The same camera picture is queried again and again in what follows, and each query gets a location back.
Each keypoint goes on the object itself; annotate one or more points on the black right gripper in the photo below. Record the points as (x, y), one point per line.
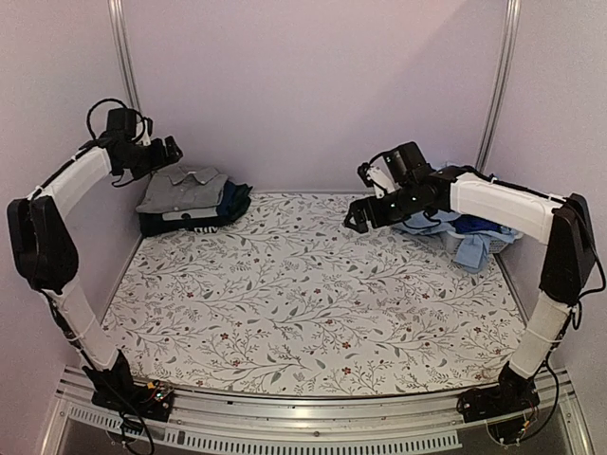
(358, 207)

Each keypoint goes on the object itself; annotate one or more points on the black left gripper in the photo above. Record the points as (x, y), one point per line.
(161, 159)

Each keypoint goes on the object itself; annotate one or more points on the grey button-up shirt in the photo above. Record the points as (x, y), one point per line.
(178, 188)

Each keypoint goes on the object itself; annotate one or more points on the white plastic laundry basket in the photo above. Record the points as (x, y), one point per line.
(452, 240)

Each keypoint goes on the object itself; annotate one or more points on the right robot arm white sleeves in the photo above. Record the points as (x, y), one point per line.
(561, 223)

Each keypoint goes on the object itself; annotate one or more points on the robot arm white sleeves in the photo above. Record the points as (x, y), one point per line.
(43, 250)
(561, 223)

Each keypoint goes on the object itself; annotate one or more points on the royal blue garment in basket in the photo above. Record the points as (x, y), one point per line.
(466, 224)

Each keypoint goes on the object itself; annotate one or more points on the light blue shirt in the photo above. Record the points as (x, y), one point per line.
(472, 254)

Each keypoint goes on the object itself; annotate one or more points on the dark green plaid garment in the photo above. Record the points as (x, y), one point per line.
(152, 224)

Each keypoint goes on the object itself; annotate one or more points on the floral patterned table cloth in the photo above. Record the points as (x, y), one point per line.
(289, 301)

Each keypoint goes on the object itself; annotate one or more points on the left robot arm white sleeves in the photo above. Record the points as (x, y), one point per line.
(43, 250)

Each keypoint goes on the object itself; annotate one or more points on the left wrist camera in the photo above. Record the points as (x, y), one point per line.
(143, 132)

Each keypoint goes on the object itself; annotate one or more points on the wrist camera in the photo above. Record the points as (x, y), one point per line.
(143, 132)
(375, 178)

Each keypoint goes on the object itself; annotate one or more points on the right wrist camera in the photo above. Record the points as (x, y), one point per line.
(375, 178)

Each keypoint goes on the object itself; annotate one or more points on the right aluminium frame post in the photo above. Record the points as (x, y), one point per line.
(506, 55)

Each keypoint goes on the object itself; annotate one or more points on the aluminium frame post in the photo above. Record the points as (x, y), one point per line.
(120, 37)
(506, 55)

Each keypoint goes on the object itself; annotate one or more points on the left aluminium frame post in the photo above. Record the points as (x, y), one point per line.
(120, 37)

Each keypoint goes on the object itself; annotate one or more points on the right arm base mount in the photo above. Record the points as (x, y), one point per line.
(514, 399)

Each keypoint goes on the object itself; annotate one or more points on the aluminium front rail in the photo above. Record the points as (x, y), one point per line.
(226, 422)

